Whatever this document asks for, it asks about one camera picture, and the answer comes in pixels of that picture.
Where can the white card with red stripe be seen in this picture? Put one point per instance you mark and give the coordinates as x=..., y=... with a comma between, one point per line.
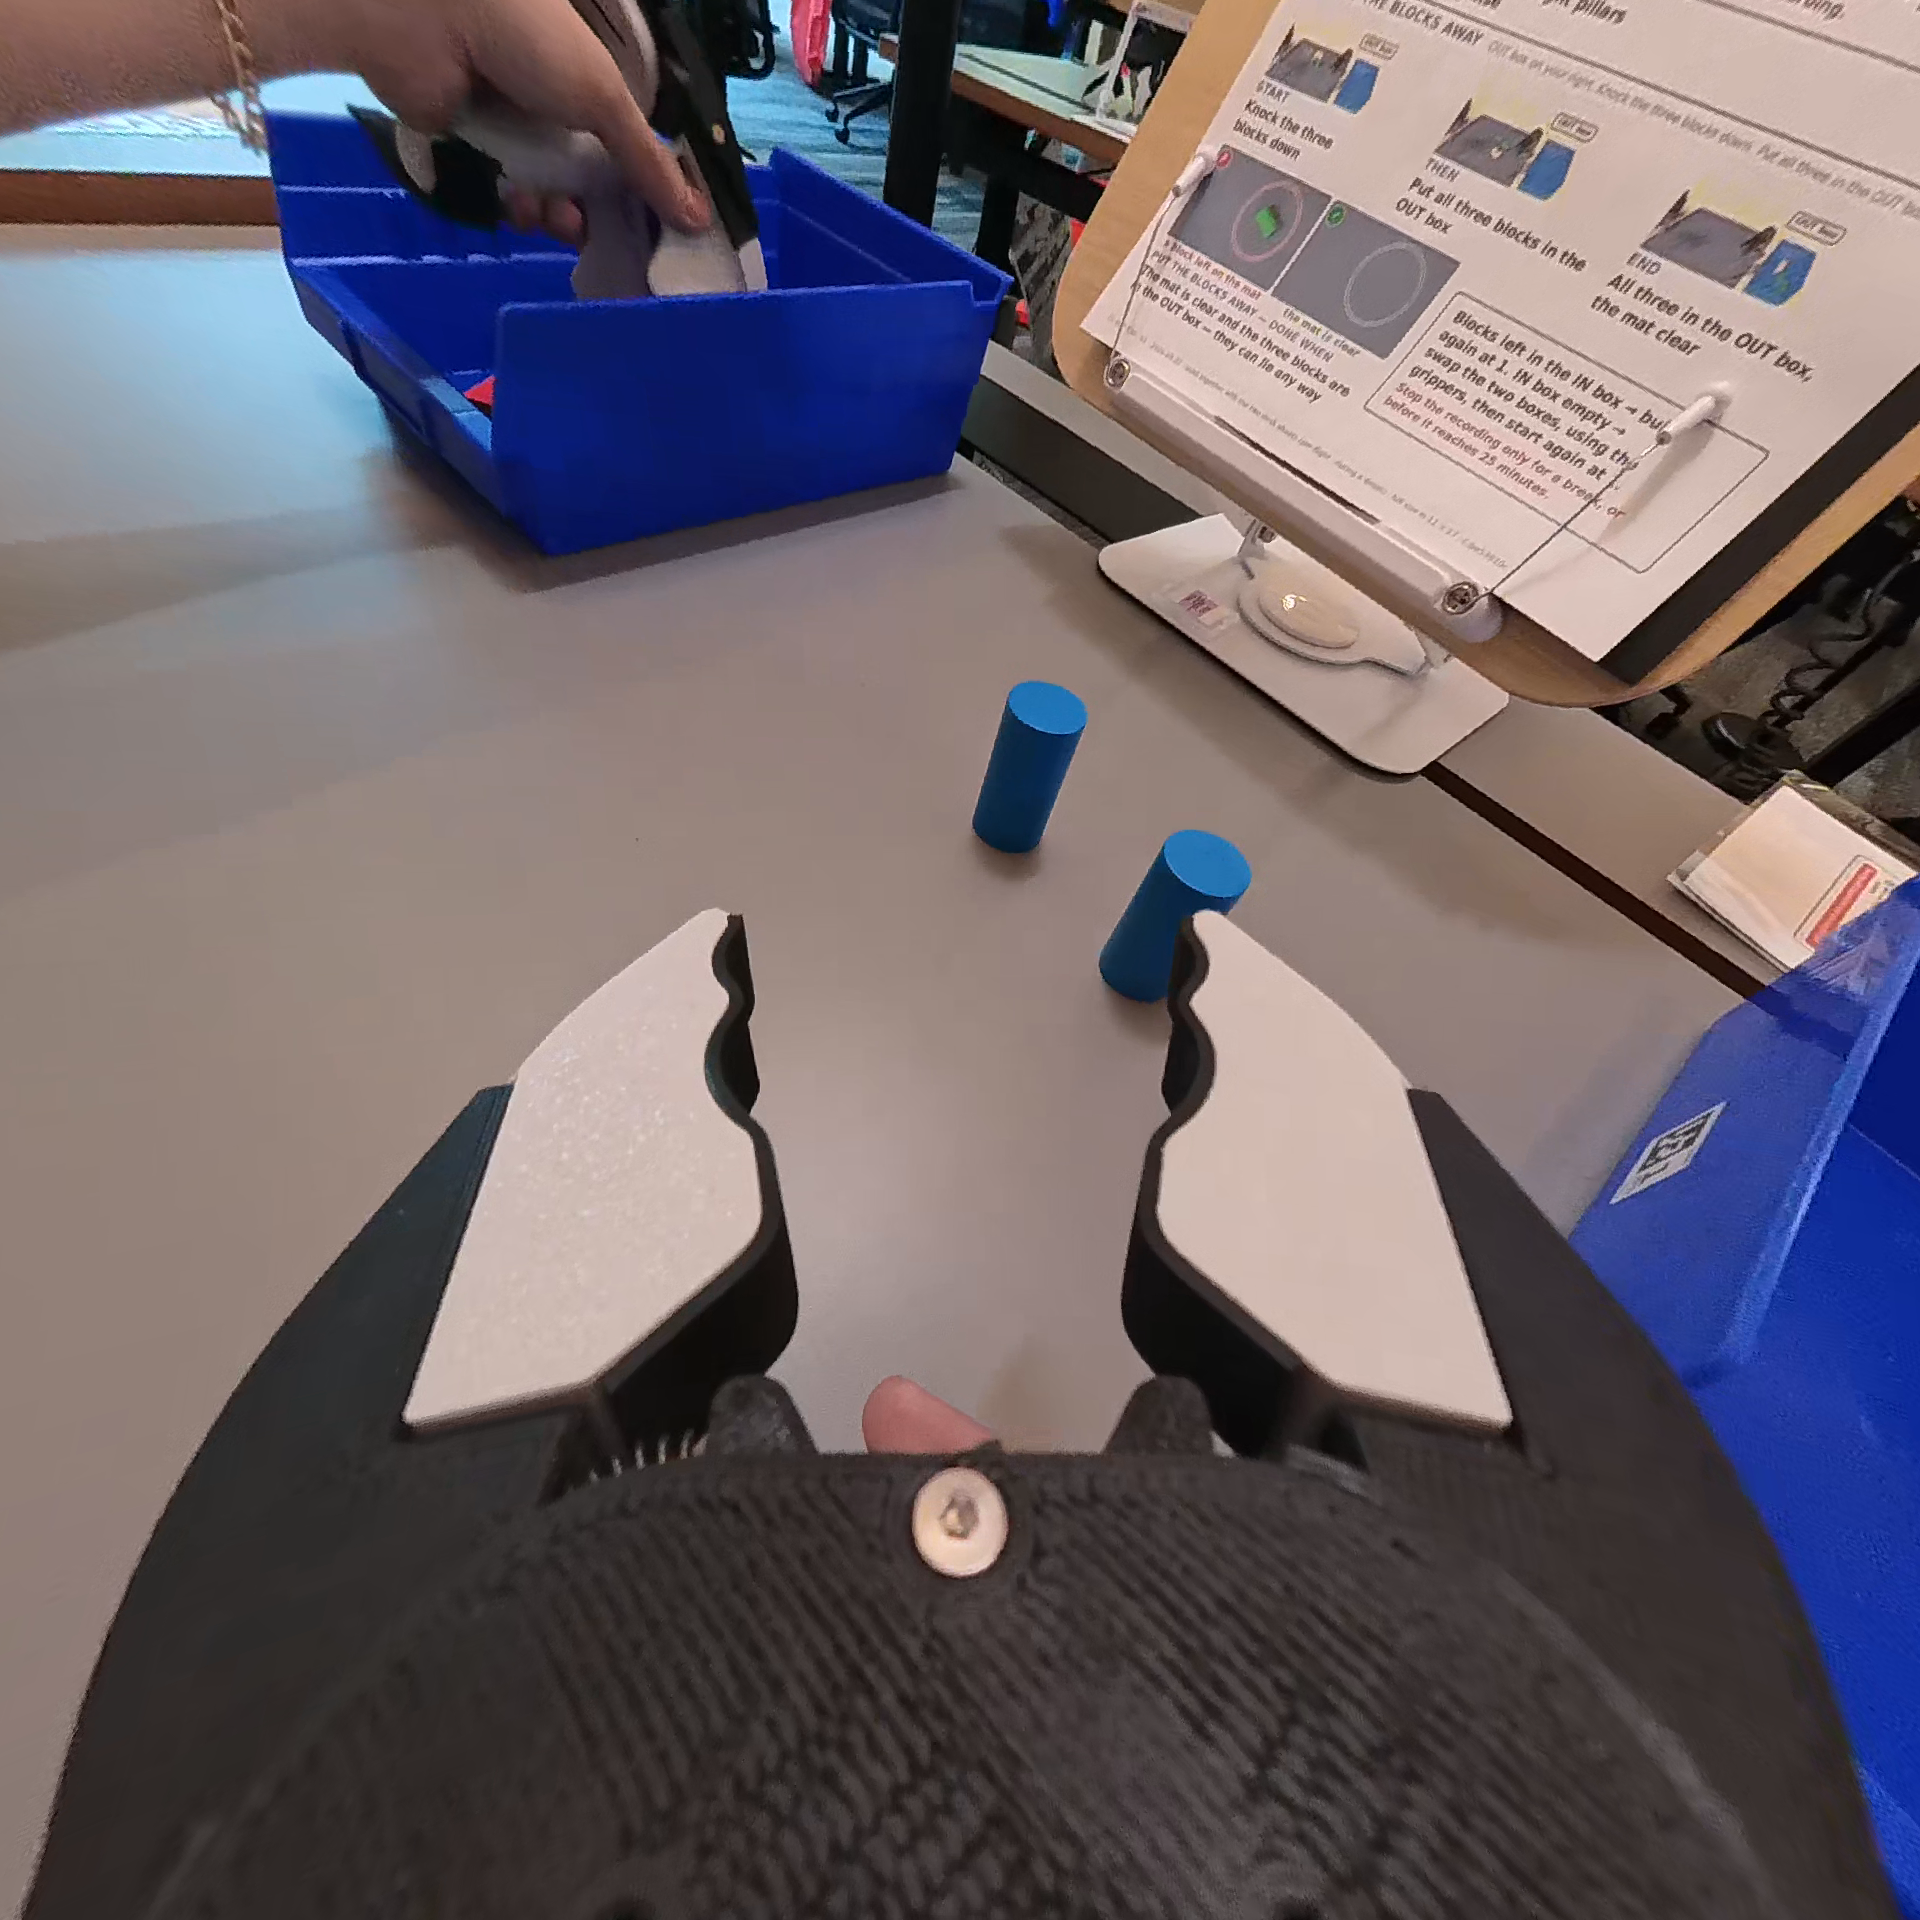
x=1787, y=870

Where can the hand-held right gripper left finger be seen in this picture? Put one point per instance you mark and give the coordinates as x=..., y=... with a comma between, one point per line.
x=601, y=1200

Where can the black office chair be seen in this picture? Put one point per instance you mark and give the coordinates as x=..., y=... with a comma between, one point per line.
x=862, y=90

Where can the black tripod stand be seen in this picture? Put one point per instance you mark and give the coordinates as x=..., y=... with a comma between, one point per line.
x=1799, y=661

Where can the person's left hand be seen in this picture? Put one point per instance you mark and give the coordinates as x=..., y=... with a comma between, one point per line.
x=481, y=61

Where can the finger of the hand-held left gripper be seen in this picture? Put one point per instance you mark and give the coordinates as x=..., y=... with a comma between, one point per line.
x=615, y=255
x=705, y=271

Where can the wooden document stand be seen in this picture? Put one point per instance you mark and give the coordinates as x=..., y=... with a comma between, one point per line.
x=1426, y=721

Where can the person's right hand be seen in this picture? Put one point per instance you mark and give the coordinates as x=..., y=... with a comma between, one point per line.
x=917, y=1423

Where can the blue plastic storage bin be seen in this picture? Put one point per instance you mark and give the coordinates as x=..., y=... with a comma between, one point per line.
x=721, y=421
x=1770, y=1275

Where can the person's left forearm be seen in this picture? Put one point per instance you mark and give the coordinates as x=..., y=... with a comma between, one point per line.
x=106, y=61

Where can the blue wooden cylinder block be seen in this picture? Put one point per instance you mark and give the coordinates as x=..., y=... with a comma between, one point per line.
x=1030, y=765
x=1163, y=922

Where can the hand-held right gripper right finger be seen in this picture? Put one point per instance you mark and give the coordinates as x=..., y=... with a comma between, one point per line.
x=1319, y=1200

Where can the black metal post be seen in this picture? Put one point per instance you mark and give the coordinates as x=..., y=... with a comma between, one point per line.
x=917, y=120

